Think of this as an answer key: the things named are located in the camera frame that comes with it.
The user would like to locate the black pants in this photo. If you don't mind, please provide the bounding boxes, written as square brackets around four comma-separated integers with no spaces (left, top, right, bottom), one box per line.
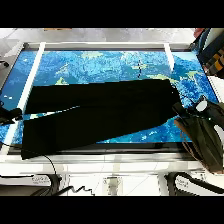
[20,78,183,160]

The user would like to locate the heap of clothes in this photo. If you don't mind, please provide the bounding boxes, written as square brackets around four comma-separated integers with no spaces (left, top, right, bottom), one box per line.
[191,28,224,80]

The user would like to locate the dark green garment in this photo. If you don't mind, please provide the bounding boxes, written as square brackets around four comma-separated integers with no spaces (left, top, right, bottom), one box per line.
[174,101,224,175]

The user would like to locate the black cable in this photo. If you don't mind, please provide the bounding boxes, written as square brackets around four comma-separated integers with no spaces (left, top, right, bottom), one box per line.
[49,185,96,197]
[0,141,60,183]

